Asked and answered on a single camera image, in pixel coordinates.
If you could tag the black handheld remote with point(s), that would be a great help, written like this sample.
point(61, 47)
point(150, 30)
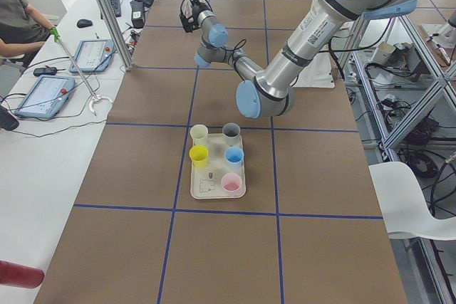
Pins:
point(45, 71)

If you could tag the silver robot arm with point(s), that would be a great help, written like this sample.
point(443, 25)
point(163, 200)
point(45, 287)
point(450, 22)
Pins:
point(267, 92)

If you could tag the white chair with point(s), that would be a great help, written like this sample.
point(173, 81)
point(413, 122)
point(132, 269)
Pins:
point(403, 206)

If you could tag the cream serving tray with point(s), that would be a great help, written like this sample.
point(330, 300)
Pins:
point(206, 182)

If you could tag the pink cup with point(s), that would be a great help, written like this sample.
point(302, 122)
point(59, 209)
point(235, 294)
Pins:
point(232, 184)

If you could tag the near teach pendant tablet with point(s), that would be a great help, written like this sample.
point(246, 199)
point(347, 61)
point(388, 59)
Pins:
point(46, 98)

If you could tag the red cylinder bottle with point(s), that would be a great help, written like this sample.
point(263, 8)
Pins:
point(16, 275)

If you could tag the metal reacher grabber tool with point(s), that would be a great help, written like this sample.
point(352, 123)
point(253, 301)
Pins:
point(94, 97)

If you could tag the yellow cup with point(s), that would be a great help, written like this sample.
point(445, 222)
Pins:
point(199, 155)

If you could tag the aluminium frame post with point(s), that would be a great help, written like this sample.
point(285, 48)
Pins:
point(115, 33)

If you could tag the black computer mouse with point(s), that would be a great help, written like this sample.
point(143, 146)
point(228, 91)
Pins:
point(84, 23)

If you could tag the white cup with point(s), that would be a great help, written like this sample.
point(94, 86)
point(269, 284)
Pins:
point(199, 134)

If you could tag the grey cup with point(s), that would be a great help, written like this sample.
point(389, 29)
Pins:
point(231, 132)

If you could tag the seated person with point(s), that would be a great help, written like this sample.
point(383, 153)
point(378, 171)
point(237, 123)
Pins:
point(24, 30)

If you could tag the black keyboard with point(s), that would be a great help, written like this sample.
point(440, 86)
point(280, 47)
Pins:
point(113, 0)

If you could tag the blue cup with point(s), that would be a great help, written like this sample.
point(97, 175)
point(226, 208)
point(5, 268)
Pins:
point(234, 156)

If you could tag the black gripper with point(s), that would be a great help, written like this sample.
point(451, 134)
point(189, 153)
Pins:
point(194, 9)

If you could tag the black box with label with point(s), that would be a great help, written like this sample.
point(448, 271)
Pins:
point(137, 14)

